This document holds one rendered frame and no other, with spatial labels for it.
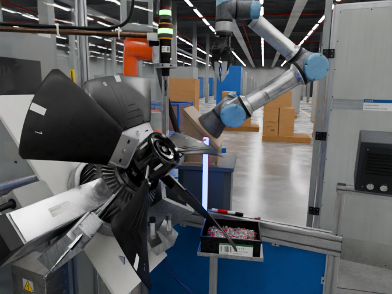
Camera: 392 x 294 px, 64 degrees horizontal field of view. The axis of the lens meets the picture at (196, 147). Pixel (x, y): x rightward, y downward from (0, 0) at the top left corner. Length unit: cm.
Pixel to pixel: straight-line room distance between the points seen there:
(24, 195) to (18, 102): 39
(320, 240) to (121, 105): 88
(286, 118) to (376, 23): 598
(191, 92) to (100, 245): 812
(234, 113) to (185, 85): 750
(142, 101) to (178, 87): 799
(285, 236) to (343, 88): 157
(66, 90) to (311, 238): 100
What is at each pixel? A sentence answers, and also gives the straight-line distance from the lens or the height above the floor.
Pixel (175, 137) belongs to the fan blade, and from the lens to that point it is 121.
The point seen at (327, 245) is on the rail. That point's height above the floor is 82.
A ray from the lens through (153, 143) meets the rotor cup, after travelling 89.
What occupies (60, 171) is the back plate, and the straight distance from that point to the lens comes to 103.
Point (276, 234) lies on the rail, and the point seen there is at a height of 82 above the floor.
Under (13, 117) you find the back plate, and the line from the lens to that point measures 108.
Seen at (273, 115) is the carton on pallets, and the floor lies 68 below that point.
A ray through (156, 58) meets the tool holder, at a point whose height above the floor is 148.
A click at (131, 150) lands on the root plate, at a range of 90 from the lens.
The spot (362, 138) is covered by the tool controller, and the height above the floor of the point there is 123.
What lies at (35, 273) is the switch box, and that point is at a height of 84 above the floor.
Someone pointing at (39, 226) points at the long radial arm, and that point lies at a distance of 76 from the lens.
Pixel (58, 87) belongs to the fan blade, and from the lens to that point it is 82.
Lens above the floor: 140
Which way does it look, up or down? 11 degrees down
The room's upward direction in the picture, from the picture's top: 1 degrees clockwise
